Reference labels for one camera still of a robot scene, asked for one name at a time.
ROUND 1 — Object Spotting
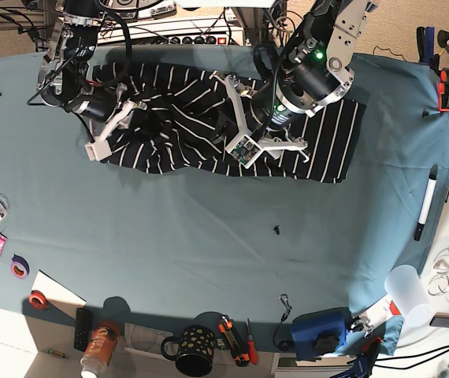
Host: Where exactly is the orange black utility knife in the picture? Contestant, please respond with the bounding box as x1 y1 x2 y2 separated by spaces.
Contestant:
218 315 250 368

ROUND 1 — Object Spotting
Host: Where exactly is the purple tape roll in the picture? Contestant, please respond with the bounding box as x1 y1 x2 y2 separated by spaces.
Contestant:
10 254 30 279

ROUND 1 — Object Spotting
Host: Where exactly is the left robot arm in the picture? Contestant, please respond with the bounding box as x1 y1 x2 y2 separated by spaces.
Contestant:
213 1 379 169

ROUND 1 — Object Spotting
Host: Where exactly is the grey flat adapter box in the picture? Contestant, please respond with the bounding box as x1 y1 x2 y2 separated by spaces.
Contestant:
429 313 449 328

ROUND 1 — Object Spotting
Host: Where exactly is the navy white striped t-shirt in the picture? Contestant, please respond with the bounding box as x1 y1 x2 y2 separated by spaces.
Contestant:
106 63 366 184

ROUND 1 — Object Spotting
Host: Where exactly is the translucent plastic cup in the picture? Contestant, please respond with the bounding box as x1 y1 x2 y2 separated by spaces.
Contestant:
384 265 433 328

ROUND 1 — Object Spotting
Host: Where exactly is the white black marker pen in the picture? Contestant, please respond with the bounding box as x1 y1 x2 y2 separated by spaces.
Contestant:
414 165 438 241

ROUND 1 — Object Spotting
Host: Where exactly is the white power strip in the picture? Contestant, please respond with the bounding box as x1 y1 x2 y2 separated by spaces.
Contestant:
90 15 249 46

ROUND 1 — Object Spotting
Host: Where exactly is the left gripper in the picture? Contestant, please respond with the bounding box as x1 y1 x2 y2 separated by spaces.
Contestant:
208 70 310 169

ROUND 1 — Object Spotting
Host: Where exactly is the black remote control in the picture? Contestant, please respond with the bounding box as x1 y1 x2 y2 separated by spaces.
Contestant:
74 307 93 352

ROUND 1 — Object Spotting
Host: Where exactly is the red handled screwdriver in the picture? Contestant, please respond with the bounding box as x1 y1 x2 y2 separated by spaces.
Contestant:
246 319 258 365

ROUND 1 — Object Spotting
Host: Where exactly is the teal table cloth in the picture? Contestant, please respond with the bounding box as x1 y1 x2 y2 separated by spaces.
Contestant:
0 54 449 350

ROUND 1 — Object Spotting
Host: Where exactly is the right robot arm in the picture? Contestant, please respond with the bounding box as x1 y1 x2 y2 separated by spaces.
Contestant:
27 1 147 162

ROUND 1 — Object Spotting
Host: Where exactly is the white red card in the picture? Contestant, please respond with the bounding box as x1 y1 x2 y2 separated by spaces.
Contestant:
358 295 401 328

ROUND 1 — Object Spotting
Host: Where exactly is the black mug with yellow leaves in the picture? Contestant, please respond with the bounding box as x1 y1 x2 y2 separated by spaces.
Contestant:
161 325 216 377

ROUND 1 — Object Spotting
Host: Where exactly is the blue black spring clamp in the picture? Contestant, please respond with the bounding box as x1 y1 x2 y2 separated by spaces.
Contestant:
416 26 440 74

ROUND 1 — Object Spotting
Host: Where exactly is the orange drink bottle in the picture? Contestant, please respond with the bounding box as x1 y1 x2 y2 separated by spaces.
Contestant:
80 321 121 378

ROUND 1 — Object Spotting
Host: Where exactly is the orange tape roll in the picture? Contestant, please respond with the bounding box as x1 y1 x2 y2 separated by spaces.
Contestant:
28 290 49 310

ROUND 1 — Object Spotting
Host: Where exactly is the blue clamp device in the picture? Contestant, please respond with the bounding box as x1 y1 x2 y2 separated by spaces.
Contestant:
290 307 350 361

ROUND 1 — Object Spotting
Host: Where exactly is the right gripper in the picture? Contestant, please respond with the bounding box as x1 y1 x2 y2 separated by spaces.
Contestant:
85 83 148 161

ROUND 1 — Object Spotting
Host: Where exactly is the red black table clamp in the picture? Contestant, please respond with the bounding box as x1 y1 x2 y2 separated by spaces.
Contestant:
437 69 449 113

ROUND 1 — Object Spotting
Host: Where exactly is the black lanyard with carabiner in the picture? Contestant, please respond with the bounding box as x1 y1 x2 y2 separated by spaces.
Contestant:
273 293 293 353

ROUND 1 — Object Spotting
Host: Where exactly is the white paper sheet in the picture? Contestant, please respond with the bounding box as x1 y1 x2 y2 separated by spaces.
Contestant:
32 270 86 312

